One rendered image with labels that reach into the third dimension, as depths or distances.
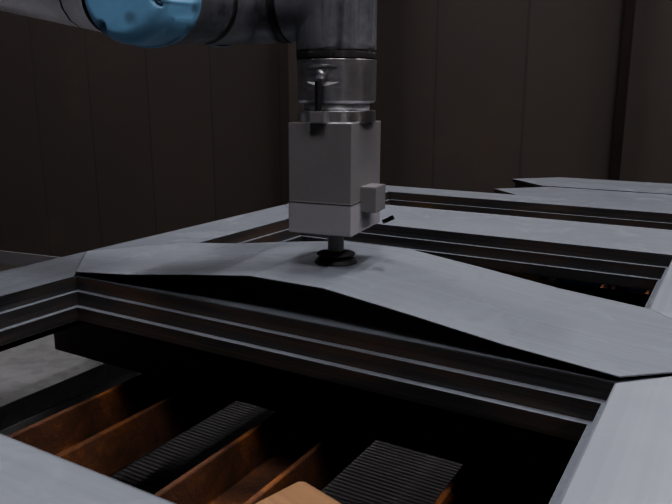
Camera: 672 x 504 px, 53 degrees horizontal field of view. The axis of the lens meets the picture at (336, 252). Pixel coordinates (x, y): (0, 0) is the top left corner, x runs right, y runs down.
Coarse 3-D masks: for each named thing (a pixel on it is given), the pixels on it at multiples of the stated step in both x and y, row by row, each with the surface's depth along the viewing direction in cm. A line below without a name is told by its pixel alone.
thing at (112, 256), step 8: (120, 248) 88; (128, 248) 88; (136, 248) 88; (144, 248) 87; (152, 248) 87; (160, 248) 87; (88, 256) 84; (96, 256) 84; (104, 256) 83; (112, 256) 83; (120, 256) 83; (128, 256) 83; (80, 264) 79; (88, 264) 79; (96, 264) 79; (104, 264) 79
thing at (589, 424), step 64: (448, 256) 99; (512, 256) 95; (576, 256) 91; (640, 256) 87; (0, 320) 67; (64, 320) 73; (128, 320) 70; (192, 320) 67; (256, 320) 63; (320, 320) 61; (384, 320) 61; (384, 384) 56; (448, 384) 54; (512, 384) 51; (576, 384) 49; (576, 448) 45
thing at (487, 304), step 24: (456, 288) 63; (480, 288) 63; (504, 288) 64; (528, 288) 65; (552, 288) 66; (432, 312) 56; (456, 312) 57; (480, 312) 57; (504, 312) 58; (528, 312) 59; (480, 336) 52; (504, 336) 53
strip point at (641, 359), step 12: (648, 312) 61; (648, 324) 58; (660, 324) 58; (636, 336) 55; (648, 336) 55; (660, 336) 56; (636, 348) 53; (648, 348) 53; (660, 348) 53; (624, 360) 50; (636, 360) 50; (648, 360) 50; (660, 360) 51; (624, 372) 48; (636, 372) 48; (648, 372) 48; (660, 372) 48
